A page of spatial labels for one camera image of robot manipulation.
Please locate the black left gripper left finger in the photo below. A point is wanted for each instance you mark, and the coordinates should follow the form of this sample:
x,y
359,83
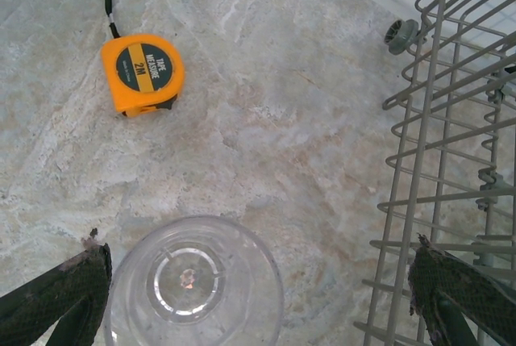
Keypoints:
x,y
80,277

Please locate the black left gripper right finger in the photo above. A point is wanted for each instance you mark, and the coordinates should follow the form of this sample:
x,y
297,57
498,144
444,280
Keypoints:
x,y
443,281

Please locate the clear plastic cup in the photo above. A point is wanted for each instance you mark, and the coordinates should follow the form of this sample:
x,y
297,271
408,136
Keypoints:
x,y
189,281

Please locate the orange tape measure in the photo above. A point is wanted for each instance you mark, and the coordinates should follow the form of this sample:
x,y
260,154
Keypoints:
x,y
141,72

